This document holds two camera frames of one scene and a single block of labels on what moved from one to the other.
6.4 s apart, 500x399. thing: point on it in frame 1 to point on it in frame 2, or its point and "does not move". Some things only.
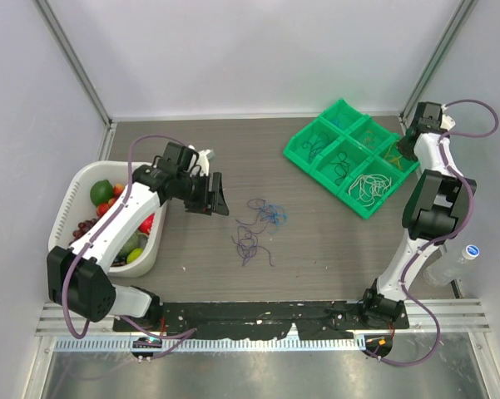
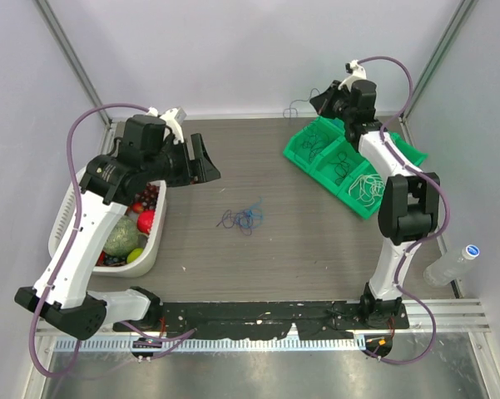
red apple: (146, 225) does not move
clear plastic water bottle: (444, 272) does not move
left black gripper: (209, 200) to (201, 168)
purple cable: (248, 243) to (295, 100)
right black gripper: (404, 150) to (322, 101)
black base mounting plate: (224, 320) does not move
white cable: (366, 188) does not move
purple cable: (254, 204) to (241, 219)
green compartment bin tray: (351, 157) does not move
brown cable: (341, 168) does not move
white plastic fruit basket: (76, 205) does not move
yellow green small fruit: (134, 254) does not move
